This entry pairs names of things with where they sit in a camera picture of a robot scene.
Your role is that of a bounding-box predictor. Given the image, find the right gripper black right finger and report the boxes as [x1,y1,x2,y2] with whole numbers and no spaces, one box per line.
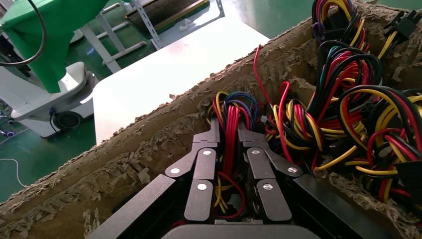
[237,120,303,222]

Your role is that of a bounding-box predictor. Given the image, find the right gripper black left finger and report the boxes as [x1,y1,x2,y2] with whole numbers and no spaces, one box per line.
[165,119,221,222]

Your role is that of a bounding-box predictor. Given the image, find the multicolour wire harness bundle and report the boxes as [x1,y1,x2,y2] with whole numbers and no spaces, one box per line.
[206,92,261,220]

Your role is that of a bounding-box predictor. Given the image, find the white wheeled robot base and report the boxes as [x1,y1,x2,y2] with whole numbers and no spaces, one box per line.
[0,61,97,139]

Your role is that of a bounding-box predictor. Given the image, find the shredded cardboard divider box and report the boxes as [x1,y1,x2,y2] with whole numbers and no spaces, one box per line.
[0,0,422,239]

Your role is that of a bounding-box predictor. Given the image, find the brown board with green edge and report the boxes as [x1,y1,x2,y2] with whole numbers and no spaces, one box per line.
[125,0,211,35]

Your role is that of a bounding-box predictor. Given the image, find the swivel stool caster base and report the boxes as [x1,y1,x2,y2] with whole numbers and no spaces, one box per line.
[0,114,16,138]

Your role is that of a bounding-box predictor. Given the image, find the green cloth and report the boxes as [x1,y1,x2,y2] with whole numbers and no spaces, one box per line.
[0,0,111,94]

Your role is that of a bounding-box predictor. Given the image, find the wire bundles in box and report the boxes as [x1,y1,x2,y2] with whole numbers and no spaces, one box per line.
[263,39,422,207]

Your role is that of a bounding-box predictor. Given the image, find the perforated metal bracket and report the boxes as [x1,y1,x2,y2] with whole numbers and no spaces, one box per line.
[130,0,162,50]

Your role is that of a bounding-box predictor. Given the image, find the white metal table frame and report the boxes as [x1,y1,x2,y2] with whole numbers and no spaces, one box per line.
[71,2,148,74]

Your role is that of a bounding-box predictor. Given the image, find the white floor cable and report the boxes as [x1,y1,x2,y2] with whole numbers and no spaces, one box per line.
[0,158,29,189]

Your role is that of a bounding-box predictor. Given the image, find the power supply with colourful cables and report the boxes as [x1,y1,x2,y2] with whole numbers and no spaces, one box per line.
[311,0,422,55]

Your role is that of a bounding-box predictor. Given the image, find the black looped cable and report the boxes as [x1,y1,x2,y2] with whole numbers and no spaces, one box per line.
[0,0,47,67]

